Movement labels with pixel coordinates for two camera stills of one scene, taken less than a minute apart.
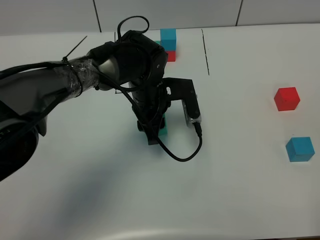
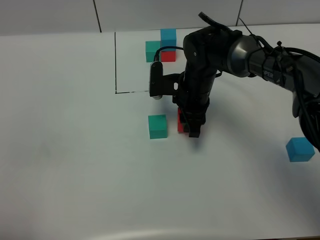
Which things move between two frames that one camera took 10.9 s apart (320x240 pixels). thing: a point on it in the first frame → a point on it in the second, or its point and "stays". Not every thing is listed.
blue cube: x=299 y=149 stays
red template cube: x=171 y=56 stays
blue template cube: x=168 y=39 stays
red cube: x=286 y=99 → x=180 y=124
